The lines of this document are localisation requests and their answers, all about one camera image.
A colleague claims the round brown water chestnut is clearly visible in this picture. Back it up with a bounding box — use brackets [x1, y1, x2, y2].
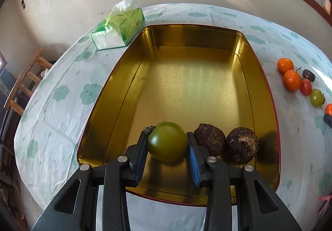
[225, 127, 260, 165]

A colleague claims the wooden chair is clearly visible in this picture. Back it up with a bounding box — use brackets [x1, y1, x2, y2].
[4, 49, 54, 117]

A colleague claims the light green tomato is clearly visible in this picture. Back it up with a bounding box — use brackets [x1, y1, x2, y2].
[310, 89, 325, 108]

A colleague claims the dark brown water chestnut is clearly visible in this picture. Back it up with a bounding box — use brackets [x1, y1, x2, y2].
[193, 123, 226, 157]

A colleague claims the dark furniture frame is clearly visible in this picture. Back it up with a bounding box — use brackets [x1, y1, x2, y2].
[0, 103, 20, 187]

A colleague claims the green tissue box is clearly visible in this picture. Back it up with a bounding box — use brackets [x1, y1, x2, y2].
[91, 0, 146, 51]

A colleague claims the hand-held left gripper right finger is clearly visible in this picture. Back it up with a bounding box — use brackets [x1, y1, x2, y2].
[187, 132, 303, 231]

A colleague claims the red tomato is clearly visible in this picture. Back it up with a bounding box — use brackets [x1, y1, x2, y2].
[300, 78, 313, 97]

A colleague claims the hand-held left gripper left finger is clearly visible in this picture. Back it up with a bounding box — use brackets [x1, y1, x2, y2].
[32, 130, 149, 231]

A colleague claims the gold metal tin tray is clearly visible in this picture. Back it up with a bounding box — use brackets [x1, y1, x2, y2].
[76, 23, 281, 207]

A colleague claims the dark green tomato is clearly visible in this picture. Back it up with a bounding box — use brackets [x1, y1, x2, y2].
[145, 121, 188, 164]

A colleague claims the large side window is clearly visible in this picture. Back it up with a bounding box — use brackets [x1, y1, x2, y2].
[0, 51, 8, 71]

